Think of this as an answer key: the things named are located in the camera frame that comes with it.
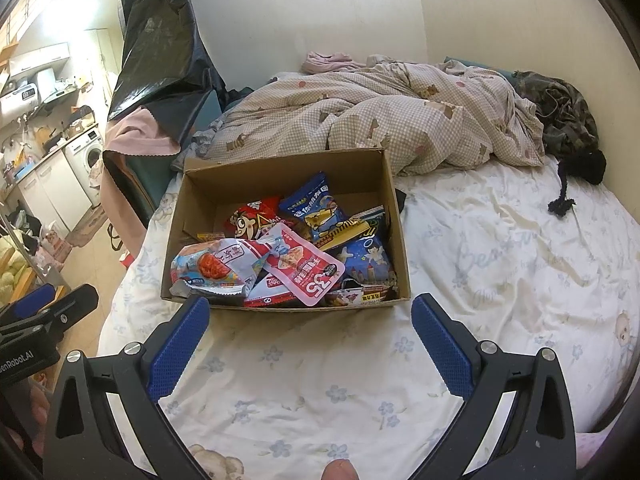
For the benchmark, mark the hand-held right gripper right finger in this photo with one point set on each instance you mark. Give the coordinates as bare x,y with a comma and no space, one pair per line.
442,350

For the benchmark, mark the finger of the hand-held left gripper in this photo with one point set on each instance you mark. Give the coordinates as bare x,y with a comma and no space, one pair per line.
30,300
70,307

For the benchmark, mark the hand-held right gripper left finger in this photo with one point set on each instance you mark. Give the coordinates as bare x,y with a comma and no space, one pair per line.
180,350

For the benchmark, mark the light blue red snack packet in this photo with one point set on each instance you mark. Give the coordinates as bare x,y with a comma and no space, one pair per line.
210,265

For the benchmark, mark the dark brown snack packet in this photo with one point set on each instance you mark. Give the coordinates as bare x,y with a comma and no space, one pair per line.
365,295

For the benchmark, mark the white red-edged snack packet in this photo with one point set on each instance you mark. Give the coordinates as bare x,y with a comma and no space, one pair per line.
265,296

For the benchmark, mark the blue starry snack packet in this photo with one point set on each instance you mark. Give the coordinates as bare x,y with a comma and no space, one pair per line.
370,260

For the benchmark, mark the pink white snack packet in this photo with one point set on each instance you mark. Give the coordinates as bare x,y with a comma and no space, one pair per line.
305,270

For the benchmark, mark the red cartoon snack packet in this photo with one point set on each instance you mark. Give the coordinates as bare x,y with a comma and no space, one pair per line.
252,220

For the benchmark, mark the blue white green snack packet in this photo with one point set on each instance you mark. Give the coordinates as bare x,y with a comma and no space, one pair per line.
352,230

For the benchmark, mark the brown cardboard box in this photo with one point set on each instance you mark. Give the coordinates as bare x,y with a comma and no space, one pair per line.
210,190

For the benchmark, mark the blue yellow snack packet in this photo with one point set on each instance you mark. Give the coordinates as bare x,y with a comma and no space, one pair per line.
315,205

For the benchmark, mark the person's left hand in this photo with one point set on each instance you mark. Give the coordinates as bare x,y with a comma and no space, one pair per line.
41,402

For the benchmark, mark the person's right hand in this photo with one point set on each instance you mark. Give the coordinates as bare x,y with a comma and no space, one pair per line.
342,472

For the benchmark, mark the yellow wooden chair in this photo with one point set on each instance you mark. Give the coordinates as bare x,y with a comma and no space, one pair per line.
15,270

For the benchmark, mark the red white shopping bag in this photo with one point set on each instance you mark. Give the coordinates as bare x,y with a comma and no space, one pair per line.
122,245

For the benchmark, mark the brown floor mat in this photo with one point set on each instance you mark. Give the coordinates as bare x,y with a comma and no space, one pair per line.
87,227

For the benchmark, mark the white kitchen cabinet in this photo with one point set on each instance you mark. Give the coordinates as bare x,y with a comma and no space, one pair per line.
55,195

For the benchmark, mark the white washing machine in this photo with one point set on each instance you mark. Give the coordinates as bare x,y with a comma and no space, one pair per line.
85,160

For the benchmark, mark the dark green chair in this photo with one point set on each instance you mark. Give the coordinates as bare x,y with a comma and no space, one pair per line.
145,175

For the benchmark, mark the black cloth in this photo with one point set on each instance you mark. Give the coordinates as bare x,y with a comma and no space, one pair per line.
401,199

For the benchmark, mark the pink cloth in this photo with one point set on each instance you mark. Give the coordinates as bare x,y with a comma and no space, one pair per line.
140,135

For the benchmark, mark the white water heater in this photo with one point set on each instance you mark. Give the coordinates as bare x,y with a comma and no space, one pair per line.
20,95

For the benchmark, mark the beige checkered duvet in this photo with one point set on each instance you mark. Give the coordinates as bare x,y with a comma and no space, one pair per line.
375,115

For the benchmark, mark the camouflage jacket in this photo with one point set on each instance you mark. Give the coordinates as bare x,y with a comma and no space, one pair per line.
560,110

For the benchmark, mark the teal pillow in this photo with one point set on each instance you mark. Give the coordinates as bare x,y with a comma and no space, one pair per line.
480,66

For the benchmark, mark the black plastic bag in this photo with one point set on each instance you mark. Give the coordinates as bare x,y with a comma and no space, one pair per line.
160,35

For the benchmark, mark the pink garment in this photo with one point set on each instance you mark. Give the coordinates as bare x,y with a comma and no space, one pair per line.
330,62

